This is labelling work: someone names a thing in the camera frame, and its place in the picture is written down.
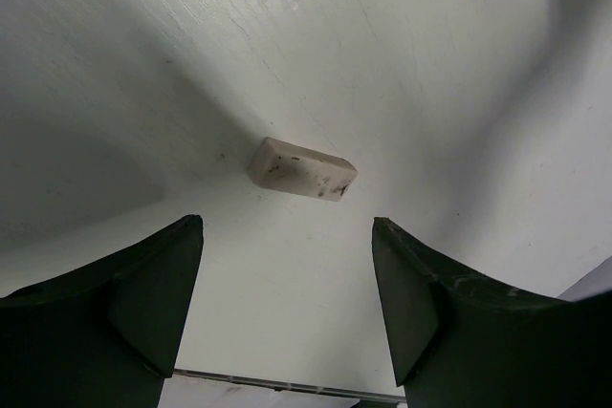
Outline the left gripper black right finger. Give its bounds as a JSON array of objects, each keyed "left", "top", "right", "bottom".
[{"left": 372, "top": 218, "right": 611, "bottom": 407}]

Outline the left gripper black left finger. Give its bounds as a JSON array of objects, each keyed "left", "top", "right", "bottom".
[{"left": 1, "top": 215, "right": 204, "bottom": 407}]

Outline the grey white eraser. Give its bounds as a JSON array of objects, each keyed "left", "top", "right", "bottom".
[{"left": 248, "top": 138, "right": 358, "bottom": 202}]

